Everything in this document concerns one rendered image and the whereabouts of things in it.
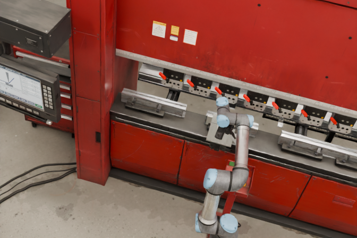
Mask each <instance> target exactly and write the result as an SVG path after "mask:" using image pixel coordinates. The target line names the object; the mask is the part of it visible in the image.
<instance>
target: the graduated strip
mask: <svg viewBox="0 0 357 238"><path fill-rule="evenodd" d="M116 52H117V53H121V54H125V55H129V56H133V57H137V58H140V59H143V60H148V61H152V62H155V63H159V64H164V65H167V66H171V67H175V68H178V69H182V70H186V71H190V72H194V73H198V74H202V75H206V76H209V77H212V78H216V79H221V80H224V81H228V82H232V83H236V84H240V85H243V86H247V87H251V88H255V89H259V90H263V91H267V92H271V93H274V94H278V95H281V96H285V97H290V98H293V99H297V100H301V101H305V102H308V103H312V104H316V105H320V106H324V107H328V108H332V109H335V110H338V111H343V112H347V113H350V114H354V115H357V112H356V111H354V110H350V109H346V108H342V107H338V106H334V105H330V104H326V103H322V102H319V101H315V100H311V99H307V98H303V97H299V96H295V95H292V94H289V93H284V92H281V91H277V90H273V89H269V88H265V87H261V86H257V85H254V84H250V83H246V82H242V81H238V80H234V79H230V78H226V77H223V76H220V75H215V74H211V73H208V72H204V71H199V70H196V69H192V68H189V67H185V66H181V65H177V64H173V63H169V62H165V61H161V60H158V59H154V58H150V57H146V56H142V55H138V54H135V53H130V52H126V51H124V50H120V49H116Z"/></svg>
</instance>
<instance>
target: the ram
mask: <svg viewBox="0 0 357 238"><path fill-rule="evenodd" d="M153 21H157V22H161V23H164V24H166V29H165V37H164V38H163V37H159V36H155V35H152V28H153ZM172 26H176V27H179V31H178V35H174V34H171V28H172ZM185 29H188V30H192V31H196V32H198V35H197V41H196V45H191V44H187V43H184V42H183V38H184V32H185ZM171 36H176V37H178V39H177V41H175V40H171V39H170V37H171ZM116 49H120V50H124V51H126V52H130V53H135V54H138V55H142V56H146V57H150V58H154V59H157V60H161V61H165V62H169V63H173V64H177V65H181V66H185V67H189V68H192V69H196V70H199V71H204V72H208V73H211V74H215V75H220V76H223V77H226V78H230V79H234V80H238V81H242V82H246V83H250V84H254V85H257V86H261V87H265V88H269V89H273V90H277V91H281V92H284V93H287V94H292V95H295V96H299V97H303V98H307V99H311V100H315V101H319V102H322V103H326V104H330V105H334V106H338V107H342V108H346V109H350V110H353V111H356V112H357V8H354V7H350V6H346V5H342V4H337V3H333V2H329V1H325V0H117V18H116ZM116 55H117V56H121V57H125V58H129V59H132V60H136V61H139V62H144V63H148V64H151V65H155V66H159V67H163V68H166V69H170V70H174V71H178V72H182V73H186V74H190V75H194V76H197V77H201V78H204V79H208V80H213V81H216V82H220V83H224V84H228V85H231V86H235V87H239V88H243V89H246V90H251V91H255V92H258V93H261V94H265V95H269V96H273V97H277V98H281V99H285V100H289V101H293V102H296V103H300V104H304V105H308V106H311V107H315V108H320V109H323V110H326V111H330V112H334V113H338V114H342V115H346V116H350V117H354V118H357V115H354V114H350V113H347V112H343V111H340V110H335V109H332V108H328V107H324V106H320V105H316V104H312V103H308V102H305V101H301V100H297V99H293V98H290V97H285V96H281V95H278V94H275V93H271V92H267V91H263V90H259V89H255V88H251V87H247V86H243V85H240V84H236V83H232V82H228V81H224V80H221V79H216V78H212V77H209V76H206V75H202V74H198V73H194V72H190V71H186V70H182V69H178V68H175V67H171V66H167V65H164V64H159V63H155V62H152V61H148V60H145V59H140V58H137V57H133V56H129V55H125V54H121V53H117V52H116Z"/></svg>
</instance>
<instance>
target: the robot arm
mask: <svg viewBox="0 0 357 238"><path fill-rule="evenodd" d="M216 105H217V124H218V126H219V127H218V129H217V132H216V134H215V138H216V139H219V140H221V139H222V138H223V135H224V133H225V134H227V135H228V134H230V138H231V139H233V141H234V142H235V144H236V147H235V164H234V167H233V169H232V171H226V170H221V169H215V168H214V169H212V168H210V169H208V170H207V171H206V174H205V178H204V181H203V187H204V188H206V191H207V192H206V197H205V201H204V204H203V208H202V210H201V211H200V212H199V213H196V216H195V231H196V232H199V233H207V234H212V237H211V238H235V232H236V230H237V226H238V222H237V219H236V218H235V217H234V216H233V215H231V214H223V215H222V216H217V215H216V211H217V207H218V203H219V200H220V196H221V195H222V194H223V193H224V192H225V191H229V192H235V191H238V190H239V189H241V188H242V187H243V186H244V185H245V183H246V182H247V179H248V177H249V169H248V150H249V129H250V128H251V127H252V126H253V121H254V118H253V116H252V115H247V114H239V113H232V112H230V107H229V102H228V99H227V98H226V97H219V98H217V100H216ZM236 125H237V131H236V134H235V133H234V132H233V131H232V130H233V129H235V128H236ZM234 126H235V127H234Z"/></svg>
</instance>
